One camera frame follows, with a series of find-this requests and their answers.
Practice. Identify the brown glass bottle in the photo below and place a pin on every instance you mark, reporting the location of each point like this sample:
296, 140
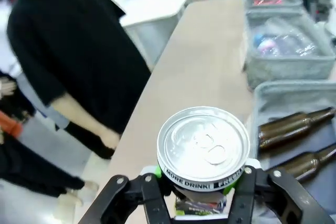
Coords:
307, 165
288, 129

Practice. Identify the orange garment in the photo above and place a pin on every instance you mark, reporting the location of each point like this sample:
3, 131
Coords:
11, 127

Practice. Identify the person's right hand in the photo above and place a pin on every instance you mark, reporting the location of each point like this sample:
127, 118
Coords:
111, 140

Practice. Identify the grey fabric plastic basket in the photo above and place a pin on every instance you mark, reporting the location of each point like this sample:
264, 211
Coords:
283, 69

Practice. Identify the grey fabric bottle basket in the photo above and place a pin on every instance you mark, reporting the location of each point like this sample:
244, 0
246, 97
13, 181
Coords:
278, 98

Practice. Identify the red can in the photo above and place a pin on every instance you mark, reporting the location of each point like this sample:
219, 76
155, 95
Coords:
267, 1

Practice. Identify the person in black shirt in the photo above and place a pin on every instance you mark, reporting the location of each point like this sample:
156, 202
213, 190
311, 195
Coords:
65, 37

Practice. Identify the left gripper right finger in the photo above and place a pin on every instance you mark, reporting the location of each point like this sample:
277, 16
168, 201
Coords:
249, 195

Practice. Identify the silver drink can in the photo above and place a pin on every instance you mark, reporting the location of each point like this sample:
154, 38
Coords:
202, 142

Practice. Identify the white background table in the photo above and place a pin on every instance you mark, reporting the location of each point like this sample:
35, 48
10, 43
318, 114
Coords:
162, 1

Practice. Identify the crushed clear plastic bottle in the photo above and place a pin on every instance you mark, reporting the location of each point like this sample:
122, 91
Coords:
283, 41

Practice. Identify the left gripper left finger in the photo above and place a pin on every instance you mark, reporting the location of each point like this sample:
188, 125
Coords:
152, 203

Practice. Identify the person's right forearm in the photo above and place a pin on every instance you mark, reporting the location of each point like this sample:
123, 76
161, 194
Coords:
76, 113

